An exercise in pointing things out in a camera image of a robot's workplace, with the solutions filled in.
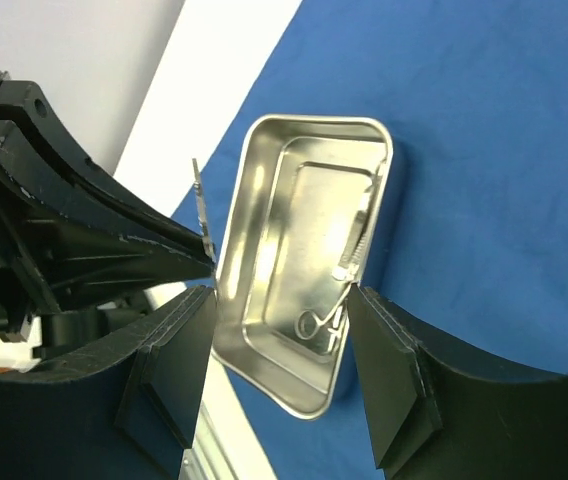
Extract aluminium front rail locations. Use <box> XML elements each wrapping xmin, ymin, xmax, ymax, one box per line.
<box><xmin>178</xmin><ymin>402</ymin><xmax>243</xmax><ymax>480</ymax></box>

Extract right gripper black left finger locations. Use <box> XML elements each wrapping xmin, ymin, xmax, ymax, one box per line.
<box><xmin>0</xmin><ymin>286</ymin><xmax>216</xmax><ymax>479</ymax></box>

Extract steel tweezers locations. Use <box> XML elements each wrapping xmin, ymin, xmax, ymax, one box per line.
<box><xmin>192</xmin><ymin>158</ymin><xmax>215</xmax><ymax>261</ymax></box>

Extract steel instrument tray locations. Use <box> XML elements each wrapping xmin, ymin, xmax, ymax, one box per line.
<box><xmin>212</xmin><ymin>114</ymin><xmax>397</xmax><ymax>420</ymax></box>

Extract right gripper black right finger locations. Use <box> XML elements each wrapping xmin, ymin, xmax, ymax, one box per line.
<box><xmin>347</xmin><ymin>287</ymin><xmax>568</xmax><ymax>479</ymax></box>

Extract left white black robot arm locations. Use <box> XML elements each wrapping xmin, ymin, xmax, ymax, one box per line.
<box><xmin>0</xmin><ymin>70</ymin><xmax>213</xmax><ymax>360</ymax></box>

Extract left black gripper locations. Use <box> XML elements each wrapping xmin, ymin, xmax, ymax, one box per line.
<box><xmin>0</xmin><ymin>71</ymin><xmax>213</xmax><ymax>343</ymax></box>

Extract steel clamp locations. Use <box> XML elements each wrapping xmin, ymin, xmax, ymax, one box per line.
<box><xmin>294</xmin><ymin>180</ymin><xmax>379</xmax><ymax>341</ymax></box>

